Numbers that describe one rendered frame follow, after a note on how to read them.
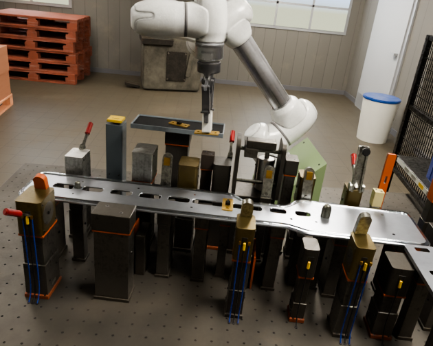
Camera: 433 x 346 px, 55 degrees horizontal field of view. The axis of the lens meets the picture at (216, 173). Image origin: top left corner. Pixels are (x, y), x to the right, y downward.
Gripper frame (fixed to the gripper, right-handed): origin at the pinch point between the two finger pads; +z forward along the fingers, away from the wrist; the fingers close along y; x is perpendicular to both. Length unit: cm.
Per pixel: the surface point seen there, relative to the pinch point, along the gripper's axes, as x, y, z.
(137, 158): -25.7, -2.5, 17.2
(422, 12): 201, -470, -23
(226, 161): 6.0, -13.0, 19.4
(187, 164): -7.5, -5.2, 18.7
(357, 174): 54, -12, 19
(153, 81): -172, -529, 102
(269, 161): 22.1, -13.4, 18.0
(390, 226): 65, 4, 31
